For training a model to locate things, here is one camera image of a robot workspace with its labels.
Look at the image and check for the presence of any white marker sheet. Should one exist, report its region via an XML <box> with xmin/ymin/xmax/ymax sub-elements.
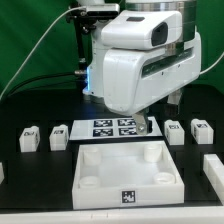
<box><xmin>69</xmin><ymin>116</ymin><xmax>164</xmax><ymax>141</ymax></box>

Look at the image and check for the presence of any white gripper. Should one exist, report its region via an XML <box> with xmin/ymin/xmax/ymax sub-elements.
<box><xmin>103</xmin><ymin>32</ymin><xmax>201</xmax><ymax>135</ymax></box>

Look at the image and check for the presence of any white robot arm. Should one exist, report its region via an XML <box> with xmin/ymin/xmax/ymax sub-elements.
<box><xmin>78</xmin><ymin>0</ymin><xmax>201</xmax><ymax>135</ymax></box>

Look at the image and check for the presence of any black camera on stand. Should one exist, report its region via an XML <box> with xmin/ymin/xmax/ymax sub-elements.
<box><xmin>66</xmin><ymin>3</ymin><xmax>120</xmax><ymax>22</ymax></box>

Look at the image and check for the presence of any white block at left edge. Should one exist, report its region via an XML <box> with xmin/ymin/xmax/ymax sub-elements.
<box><xmin>0</xmin><ymin>162</ymin><xmax>4</xmax><ymax>184</ymax></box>

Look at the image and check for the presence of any black cable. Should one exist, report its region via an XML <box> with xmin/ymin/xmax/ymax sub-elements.
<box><xmin>5</xmin><ymin>71</ymin><xmax>88</xmax><ymax>98</ymax></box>

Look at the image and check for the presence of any white square tabletop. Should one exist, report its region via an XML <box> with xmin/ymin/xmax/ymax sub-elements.
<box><xmin>72</xmin><ymin>141</ymin><xmax>184</xmax><ymax>210</ymax></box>

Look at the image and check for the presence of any white L-shaped obstacle wall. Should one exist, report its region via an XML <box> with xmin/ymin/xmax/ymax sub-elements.
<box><xmin>203</xmin><ymin>154</ymin><xmax>224</xmax><ymax>206</ymax></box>

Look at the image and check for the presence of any white cable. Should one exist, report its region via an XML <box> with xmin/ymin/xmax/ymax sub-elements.
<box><xmin>0</xmin><ymin>5</ymin><xmax>88</xmax><ymax>101</ymax></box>

